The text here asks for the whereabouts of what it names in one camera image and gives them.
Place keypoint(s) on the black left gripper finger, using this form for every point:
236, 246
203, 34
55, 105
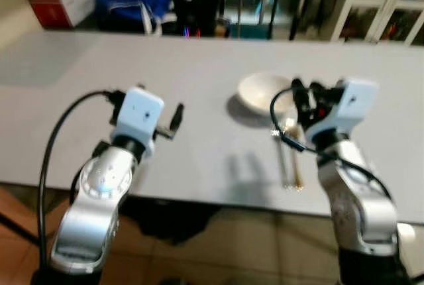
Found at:
177, 116

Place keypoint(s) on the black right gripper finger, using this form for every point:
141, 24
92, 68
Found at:
299, 93

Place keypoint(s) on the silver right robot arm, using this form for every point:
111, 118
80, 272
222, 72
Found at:
358, 199

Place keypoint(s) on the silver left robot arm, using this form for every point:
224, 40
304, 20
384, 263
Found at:
99, 185

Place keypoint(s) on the white ceramic bowl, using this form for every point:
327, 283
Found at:
262, 93

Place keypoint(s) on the silver metal fork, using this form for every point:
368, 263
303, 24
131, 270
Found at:
285, 159

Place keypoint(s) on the gold metal spoon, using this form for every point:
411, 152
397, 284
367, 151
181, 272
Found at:
297, 166

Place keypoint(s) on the white glass door cabinet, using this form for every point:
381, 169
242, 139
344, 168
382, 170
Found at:
377, 3

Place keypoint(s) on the black appliance with lights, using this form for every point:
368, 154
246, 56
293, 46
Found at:
199, 0

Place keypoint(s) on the blue fabric bag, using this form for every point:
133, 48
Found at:
129, 3

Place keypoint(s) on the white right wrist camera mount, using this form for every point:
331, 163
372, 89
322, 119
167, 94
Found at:
351, 106

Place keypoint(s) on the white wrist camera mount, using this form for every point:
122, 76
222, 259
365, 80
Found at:
351, 106
138, 114

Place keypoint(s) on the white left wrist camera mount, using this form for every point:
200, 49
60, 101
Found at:
138, 114

